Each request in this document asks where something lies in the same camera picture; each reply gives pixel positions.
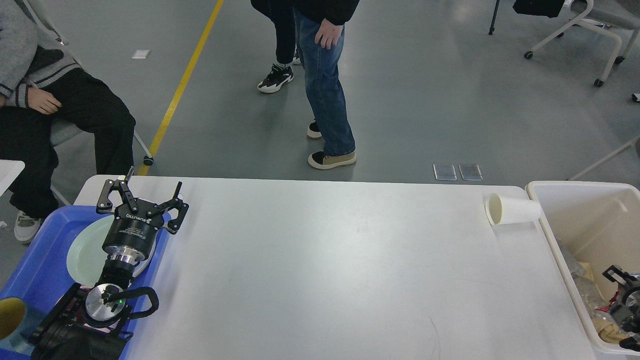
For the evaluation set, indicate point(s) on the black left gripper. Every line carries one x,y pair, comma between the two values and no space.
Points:
134,232

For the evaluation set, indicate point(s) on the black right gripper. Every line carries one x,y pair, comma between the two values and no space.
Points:
629,320

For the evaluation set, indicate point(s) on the aluminium foil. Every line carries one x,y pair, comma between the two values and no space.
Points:
589,292

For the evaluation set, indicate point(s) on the green plate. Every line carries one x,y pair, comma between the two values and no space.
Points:
86,258

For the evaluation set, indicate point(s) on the crushed red can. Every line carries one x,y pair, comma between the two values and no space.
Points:
611,304

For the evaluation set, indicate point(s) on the beige paper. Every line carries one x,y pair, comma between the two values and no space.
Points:
611,333

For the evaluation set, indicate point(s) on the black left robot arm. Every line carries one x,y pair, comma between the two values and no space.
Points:
52,340

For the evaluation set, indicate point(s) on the white plastic bin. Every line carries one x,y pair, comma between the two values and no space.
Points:
599,223

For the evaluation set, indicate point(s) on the white office chair left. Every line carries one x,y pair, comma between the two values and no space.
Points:
61,130

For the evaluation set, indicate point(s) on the white office chair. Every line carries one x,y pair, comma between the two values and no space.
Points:
585,43
61,130

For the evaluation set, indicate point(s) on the white paper cup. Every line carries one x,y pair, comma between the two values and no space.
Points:
501,210

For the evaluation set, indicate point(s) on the dark blue mug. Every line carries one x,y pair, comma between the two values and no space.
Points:
18,321

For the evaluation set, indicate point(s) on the white floor tag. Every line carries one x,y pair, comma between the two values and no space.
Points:
141,54

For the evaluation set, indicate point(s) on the seated person at left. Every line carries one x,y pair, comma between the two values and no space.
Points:
40,81

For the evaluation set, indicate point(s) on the clear floor plate right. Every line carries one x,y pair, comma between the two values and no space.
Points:
470,172

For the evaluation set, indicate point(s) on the clear floor plate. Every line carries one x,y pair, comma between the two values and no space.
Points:
445,172
470,172

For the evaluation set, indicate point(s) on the clear floor plate left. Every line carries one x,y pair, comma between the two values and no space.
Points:
445,172

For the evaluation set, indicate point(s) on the person in dark jeans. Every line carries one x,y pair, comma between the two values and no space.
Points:
281,14

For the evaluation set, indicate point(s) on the person in blue jeans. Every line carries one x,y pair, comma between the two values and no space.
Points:
320,36

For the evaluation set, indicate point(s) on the white office chair right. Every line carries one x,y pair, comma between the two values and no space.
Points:
585,43

